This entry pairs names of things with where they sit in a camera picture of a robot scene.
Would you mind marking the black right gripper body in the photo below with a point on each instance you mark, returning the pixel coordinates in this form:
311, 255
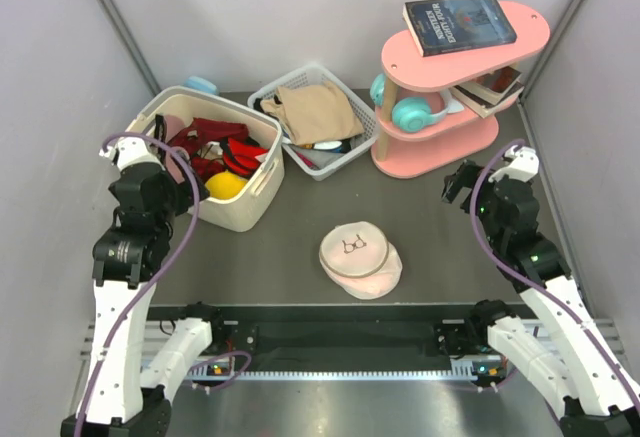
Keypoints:
467, 177

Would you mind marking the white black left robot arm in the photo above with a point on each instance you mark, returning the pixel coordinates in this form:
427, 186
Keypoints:
121, 396

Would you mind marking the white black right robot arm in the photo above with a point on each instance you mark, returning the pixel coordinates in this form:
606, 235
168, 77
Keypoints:
584, 385

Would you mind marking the yellow bra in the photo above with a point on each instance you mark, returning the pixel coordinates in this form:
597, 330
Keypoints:
225, 185

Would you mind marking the dark red lace bra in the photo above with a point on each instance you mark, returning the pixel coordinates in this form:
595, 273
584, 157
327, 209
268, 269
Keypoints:
194, 140

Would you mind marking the cream plastic laundry basket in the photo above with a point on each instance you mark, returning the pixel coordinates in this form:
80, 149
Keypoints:
241, 213

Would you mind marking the pink two-tier shelf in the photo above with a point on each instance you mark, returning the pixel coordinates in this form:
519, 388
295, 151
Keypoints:
405, 155

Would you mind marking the teal cat-ear headphones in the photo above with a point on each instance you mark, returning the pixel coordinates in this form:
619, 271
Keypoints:
413, 114

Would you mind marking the stack of books on shelf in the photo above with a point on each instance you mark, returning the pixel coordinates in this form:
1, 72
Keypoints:
490, 93

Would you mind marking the light blue container lid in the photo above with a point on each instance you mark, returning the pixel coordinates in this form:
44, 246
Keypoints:
201, 84

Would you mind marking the beige folded garment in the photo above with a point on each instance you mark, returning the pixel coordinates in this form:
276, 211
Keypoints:
313, 114

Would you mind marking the dark blue paperback book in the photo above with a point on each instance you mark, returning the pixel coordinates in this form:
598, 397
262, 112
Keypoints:
448, 26

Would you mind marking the pink bra with black straps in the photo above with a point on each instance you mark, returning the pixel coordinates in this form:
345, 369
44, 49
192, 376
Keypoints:
166, 128

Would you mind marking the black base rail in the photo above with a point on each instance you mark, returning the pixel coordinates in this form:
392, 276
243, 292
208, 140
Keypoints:
342, 340

